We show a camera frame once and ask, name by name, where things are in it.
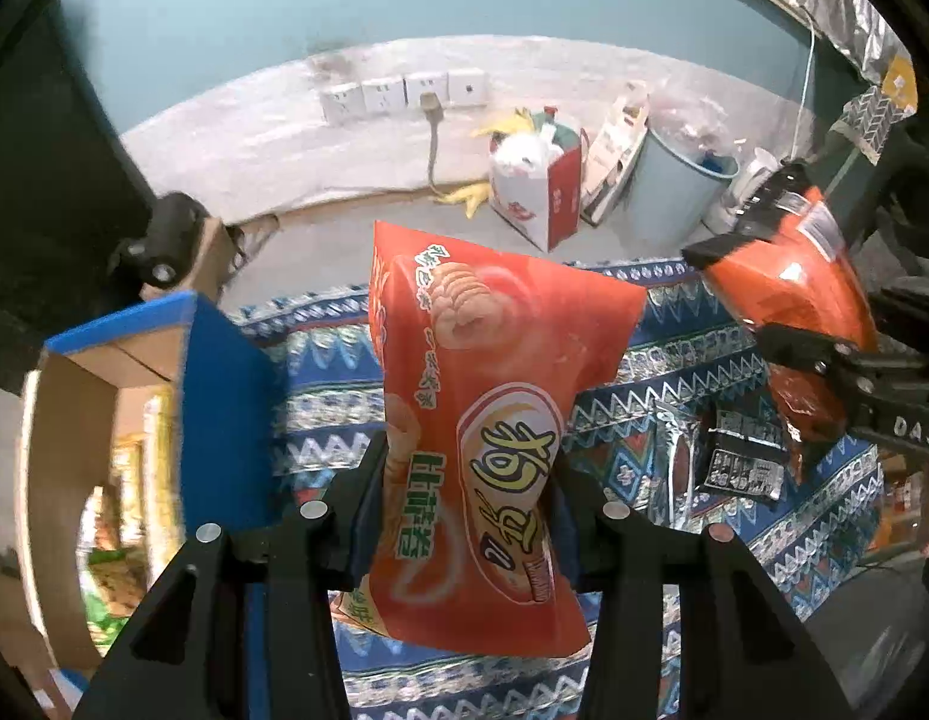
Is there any orange black chip bag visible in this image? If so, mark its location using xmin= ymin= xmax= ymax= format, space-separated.
xmin=697 ymin=161 xmax=878 ymax=476

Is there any red-orange cracker snack bag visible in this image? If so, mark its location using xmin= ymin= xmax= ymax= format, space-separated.
xmin=337 ymin=223 xmax=645 ymax=656

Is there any white electric kettle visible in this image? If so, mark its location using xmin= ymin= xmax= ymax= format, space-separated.
xmin=702 ymin=148 xmax=780 ymax=234

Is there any light blue trash bin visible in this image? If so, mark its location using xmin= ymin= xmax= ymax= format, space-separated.
xmin=622 ymin=127 xmax=739 ymax=254

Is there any patterned blue bed cover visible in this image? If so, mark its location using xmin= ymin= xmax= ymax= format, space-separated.
xmin=229 ymin=259 xmax=885 ymax=718

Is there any white cardboard packaging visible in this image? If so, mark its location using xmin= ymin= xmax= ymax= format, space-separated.
xmin=580 ymin=80 xmax=650 ymax=227

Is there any black silver snack packet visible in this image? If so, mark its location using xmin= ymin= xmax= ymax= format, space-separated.
xmin=646 ymin=395 xmax=790 ymax=533

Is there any red white paper bag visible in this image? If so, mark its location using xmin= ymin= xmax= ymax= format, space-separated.
xmin=489 ymin=107 xmax=588 ymax=252

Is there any blue cardboard storage box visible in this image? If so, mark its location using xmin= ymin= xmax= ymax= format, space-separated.
xmin=14 ymin=291 xmax=281 ymax=674

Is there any yellow banana peel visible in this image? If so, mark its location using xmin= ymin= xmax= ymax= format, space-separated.
xmin=433 ymin=181 xmax=490 ymax=220

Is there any white hanging cable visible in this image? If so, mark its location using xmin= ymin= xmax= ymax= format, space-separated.
xmin=790 ymin=7 xmax=821 ymax=166

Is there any grey plug and cable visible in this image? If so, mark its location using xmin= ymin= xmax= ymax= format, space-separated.
xmin=419 ymin=91 xmax=455 ymax=200

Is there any white wall socket strip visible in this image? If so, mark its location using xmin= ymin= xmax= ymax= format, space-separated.
xmin=318 ymin=67 xmax=490 ymax=125

